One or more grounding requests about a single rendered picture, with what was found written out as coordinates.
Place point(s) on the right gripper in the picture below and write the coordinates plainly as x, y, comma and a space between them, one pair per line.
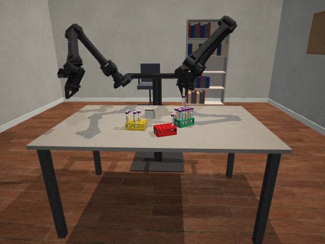
72, 87

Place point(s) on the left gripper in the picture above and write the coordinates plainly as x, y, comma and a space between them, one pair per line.
186, 88

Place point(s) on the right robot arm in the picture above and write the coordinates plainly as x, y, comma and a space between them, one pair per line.
74, 62

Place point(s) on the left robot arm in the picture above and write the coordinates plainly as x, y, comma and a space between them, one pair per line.
226, 26

